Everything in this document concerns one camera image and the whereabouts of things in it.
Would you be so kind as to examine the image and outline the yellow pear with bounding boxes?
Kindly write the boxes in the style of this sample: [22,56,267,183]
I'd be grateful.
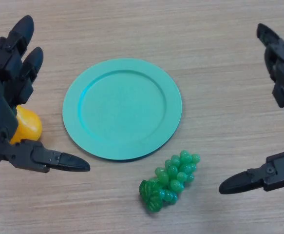
[9,105,43,145]

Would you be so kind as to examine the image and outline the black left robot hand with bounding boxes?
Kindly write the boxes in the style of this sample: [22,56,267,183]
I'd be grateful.
[0,15,91,175]

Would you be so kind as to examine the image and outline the green grape bunch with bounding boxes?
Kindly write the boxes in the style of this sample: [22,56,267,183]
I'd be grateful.
[139,150,201,213]

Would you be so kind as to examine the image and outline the green round plate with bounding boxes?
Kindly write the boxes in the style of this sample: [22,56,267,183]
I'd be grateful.
[62,58,183,163]

